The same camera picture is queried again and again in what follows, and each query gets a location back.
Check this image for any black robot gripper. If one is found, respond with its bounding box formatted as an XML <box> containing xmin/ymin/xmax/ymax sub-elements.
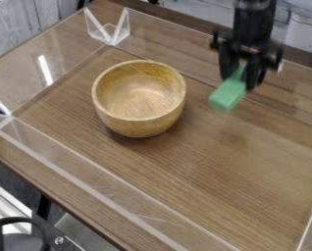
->
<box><xmin>210</xmin><ymin>0</ymin><xmax>282</xmax><ymax>91</ymax></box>

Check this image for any green rectangular block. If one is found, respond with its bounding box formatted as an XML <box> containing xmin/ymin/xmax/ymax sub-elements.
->
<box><xmin>208</xmin><ymin>66</ymin><xmax>246</xmax><ymax>111</ymax></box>

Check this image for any light wooden bowl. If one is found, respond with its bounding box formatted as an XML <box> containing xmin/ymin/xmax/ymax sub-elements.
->
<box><xmin>92</xmin><ymin>60</ymin><xmax>187</xmax><ymax>138</ymax></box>

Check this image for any white cylindrical container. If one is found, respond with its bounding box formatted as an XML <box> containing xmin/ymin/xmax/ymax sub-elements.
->
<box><xmin>283</xmin><ymin>13</ymin><xmax>312</xmax><ymax>53</ymax></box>

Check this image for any black table leg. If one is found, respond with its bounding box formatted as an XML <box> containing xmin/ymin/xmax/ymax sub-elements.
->
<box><xmin>36</xmin><ymin>195</ymin><xmax>52</xmax><ymax>220</ymax></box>

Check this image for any clear acrylic corner bracket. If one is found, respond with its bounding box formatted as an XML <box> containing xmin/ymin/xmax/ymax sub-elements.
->
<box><xmin>84</xmin><ymin>8</ymin><xmax>129</xmax><ymax>46</ymax></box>

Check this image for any clear acrylic tray wall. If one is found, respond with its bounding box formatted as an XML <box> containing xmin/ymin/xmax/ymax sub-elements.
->
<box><xmin>0</xmin><ymin>1</ymin><xmax>312</xmax><ymax>251</ymax></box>

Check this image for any black cable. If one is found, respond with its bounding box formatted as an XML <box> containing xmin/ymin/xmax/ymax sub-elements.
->
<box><xmin>0</xmin><ymin>216</ymin><xmax>48</xmax><ymax>251</ymax></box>

